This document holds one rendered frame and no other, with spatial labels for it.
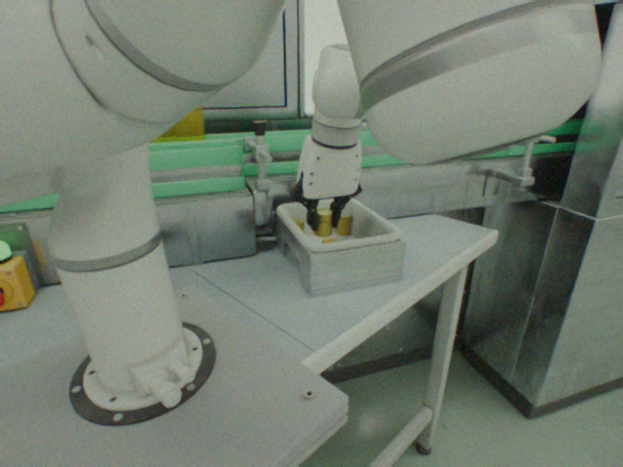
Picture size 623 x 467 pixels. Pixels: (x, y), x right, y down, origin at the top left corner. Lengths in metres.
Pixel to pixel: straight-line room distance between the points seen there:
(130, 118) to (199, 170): 0.49
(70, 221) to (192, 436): 0.22
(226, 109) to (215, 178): 0.28
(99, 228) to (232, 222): 0.41
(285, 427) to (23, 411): 0.27
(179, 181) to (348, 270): 0.34
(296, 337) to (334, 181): 0.26
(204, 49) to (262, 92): 0.81
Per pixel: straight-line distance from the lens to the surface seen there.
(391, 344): 1.51
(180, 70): 0.18
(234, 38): 0.18
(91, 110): 0.23
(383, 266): 0.65
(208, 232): 0.73
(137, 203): 0.36
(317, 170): 0.62
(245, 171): 0.82
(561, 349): 1.40
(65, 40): 0.23
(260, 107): 0.99
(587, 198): 1.21
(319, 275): 0.61
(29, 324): 0.70
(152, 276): 0.39
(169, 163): 0.71
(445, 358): 1.12
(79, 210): 0.36
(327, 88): 0.48
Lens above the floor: 1.09
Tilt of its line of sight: 24 degrees down
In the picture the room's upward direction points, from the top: straight up
